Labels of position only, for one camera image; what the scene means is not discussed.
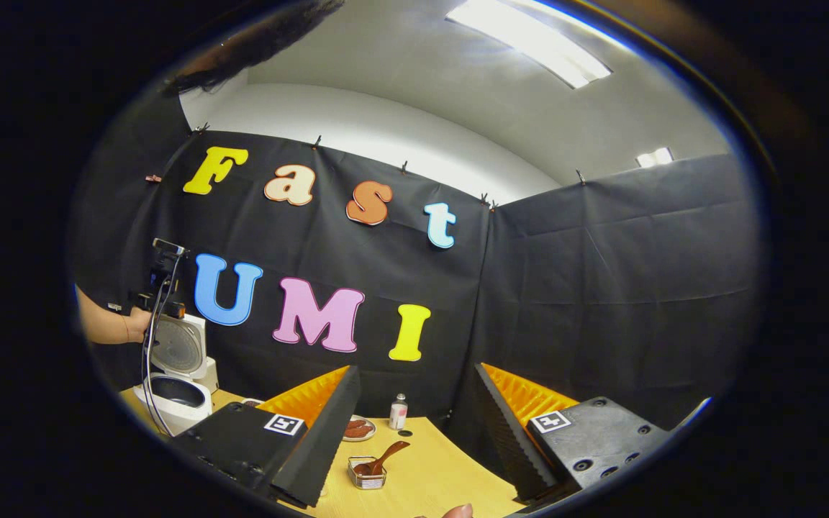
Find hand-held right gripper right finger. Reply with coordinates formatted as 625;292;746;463
474;363;674;504

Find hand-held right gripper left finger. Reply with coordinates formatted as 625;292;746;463
170;365;361;510

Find black backdrop cloth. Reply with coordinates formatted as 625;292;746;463
73;94;764;461

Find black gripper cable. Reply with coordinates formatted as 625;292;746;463
141;277;174;436

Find brown wooden spoon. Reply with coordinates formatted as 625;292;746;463
353;440;411;477

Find long ceiling light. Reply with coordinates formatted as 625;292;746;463
447;0;613;89

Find white round plate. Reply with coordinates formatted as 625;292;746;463
343;416;378;442

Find wire chopstick holder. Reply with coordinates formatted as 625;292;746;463
347;455;387;491

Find white rice cooker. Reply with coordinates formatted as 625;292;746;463
134;313;219;437

